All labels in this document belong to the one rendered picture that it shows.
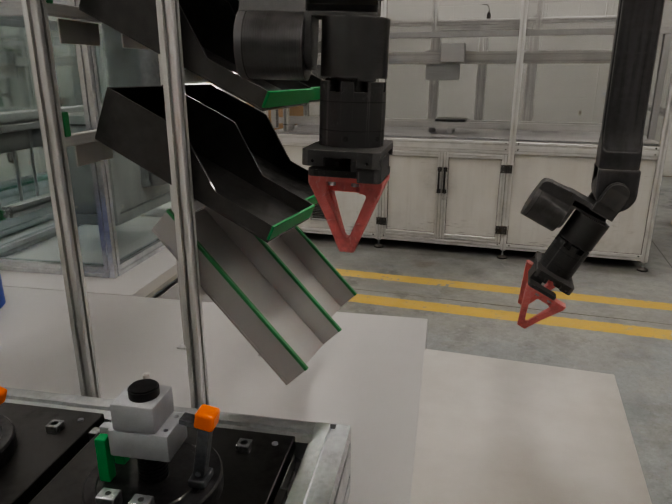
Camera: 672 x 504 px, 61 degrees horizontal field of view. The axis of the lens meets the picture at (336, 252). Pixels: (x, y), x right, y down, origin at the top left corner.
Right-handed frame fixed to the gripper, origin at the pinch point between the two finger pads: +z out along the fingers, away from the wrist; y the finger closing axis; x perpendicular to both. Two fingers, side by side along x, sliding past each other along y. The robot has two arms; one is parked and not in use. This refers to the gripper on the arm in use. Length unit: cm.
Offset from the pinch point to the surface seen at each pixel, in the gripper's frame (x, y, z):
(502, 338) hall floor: 44, -248, 121
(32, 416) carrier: -40.6, -4.1, 28.1
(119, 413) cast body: -20.3, 7.5, 16.9
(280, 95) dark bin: -12.0, -17.8, -12.3
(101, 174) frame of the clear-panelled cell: -78, -79, 12
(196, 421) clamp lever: -13.0, 6.1, 17.5
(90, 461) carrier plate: -28.0, 2.3, 27.7
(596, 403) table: 36, -41, 36
